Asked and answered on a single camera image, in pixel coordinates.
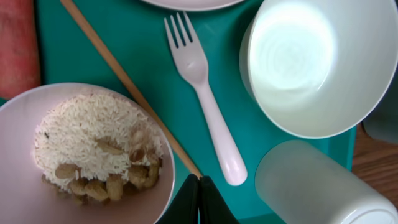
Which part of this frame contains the orange carrot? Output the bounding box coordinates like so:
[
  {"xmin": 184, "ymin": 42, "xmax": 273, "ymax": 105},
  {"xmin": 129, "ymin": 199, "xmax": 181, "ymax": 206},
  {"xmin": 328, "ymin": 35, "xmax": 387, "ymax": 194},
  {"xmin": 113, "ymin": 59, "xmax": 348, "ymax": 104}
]
[{"xmin": 1, "ymin": 0, "xmax": 40, "ymax": 100}]

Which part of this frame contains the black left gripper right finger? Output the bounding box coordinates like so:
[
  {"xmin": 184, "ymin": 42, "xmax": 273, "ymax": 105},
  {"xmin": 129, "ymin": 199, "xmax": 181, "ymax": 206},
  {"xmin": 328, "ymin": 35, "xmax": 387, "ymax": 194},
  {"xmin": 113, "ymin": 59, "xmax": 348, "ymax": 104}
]
[{"xmin": 198, "ymin": 176, "xmax": 239, "ymax": 224}]

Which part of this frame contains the wooden chopstick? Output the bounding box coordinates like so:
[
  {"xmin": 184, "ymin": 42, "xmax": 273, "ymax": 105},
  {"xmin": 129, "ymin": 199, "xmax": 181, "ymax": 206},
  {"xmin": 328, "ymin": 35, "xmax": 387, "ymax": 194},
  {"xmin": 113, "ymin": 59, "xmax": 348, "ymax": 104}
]
[{"xmin": 60, "ymin": 0, "xmax": 203, "ymax": 178}]

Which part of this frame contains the frosted white cup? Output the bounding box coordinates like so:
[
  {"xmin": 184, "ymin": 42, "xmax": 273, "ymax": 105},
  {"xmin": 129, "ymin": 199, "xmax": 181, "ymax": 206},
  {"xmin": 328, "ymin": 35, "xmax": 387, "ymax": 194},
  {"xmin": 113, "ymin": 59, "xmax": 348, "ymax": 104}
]
[{"xmin": 255, "ymin": 140, "xmax": 397, "ymax": 224}]

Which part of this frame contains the grey dishwasher rack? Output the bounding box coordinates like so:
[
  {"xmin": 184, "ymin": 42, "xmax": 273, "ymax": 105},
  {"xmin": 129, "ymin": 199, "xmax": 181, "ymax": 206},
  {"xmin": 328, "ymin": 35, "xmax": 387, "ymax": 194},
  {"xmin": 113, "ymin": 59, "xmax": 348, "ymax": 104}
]
[{"xmin": 363, "ymin": 71, "xmax": 398, "ymax": 144}]

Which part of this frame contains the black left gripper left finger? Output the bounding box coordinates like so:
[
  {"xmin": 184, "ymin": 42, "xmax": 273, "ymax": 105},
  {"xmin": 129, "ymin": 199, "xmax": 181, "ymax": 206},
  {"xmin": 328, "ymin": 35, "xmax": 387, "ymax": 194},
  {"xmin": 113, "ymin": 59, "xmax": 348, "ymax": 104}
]
[{"xmin": 157, "ymin": 174, "xmax": 199, "ymax": 224}]

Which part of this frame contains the white plastic fork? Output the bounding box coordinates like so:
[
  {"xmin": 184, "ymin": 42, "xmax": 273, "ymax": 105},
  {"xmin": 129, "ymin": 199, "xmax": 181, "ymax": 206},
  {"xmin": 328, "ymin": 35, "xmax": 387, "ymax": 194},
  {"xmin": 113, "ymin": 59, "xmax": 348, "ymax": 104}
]
[{"xmin": 164, "ymin": 11, "xmax": 248, "ymax": 186}]

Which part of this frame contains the white empty bowl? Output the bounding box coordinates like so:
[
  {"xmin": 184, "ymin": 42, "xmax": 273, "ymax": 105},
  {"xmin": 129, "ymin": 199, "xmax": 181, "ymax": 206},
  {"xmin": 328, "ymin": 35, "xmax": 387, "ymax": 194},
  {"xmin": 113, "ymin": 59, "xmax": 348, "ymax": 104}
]
[{"xmin": 239, "ymin": 0, "xmax": 397, "ymax": 139}]

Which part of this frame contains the bowl with rice and nuts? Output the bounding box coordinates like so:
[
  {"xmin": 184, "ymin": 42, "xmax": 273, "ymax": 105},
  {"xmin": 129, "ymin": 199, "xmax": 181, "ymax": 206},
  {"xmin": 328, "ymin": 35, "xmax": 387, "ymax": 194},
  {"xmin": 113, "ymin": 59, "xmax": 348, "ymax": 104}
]
[{"xmin": 1, "ymin": 83, "xmax": 175, "ymax": 223}]

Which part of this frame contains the large white plate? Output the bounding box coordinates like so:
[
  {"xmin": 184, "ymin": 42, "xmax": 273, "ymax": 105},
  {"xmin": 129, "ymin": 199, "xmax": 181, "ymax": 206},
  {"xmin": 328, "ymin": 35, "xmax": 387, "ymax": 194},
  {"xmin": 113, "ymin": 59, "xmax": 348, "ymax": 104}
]
[{"xmin": 142, "ymin": 0, "xmax": 244, "ymax": 11}]

